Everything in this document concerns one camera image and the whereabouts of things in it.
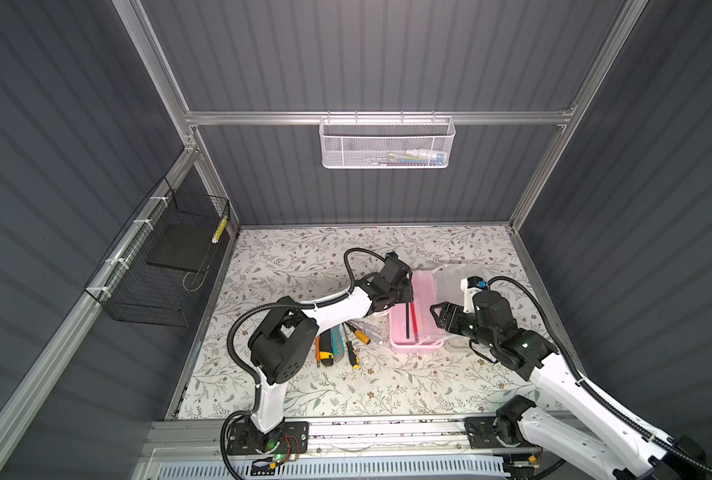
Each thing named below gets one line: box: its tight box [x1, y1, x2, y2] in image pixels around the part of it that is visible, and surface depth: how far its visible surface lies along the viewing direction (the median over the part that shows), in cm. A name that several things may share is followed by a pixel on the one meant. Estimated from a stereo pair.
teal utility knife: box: [330, 325, 345, 362], surface depth 91 cm
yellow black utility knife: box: [320, 329, 335, 366], surface depth 88 cm
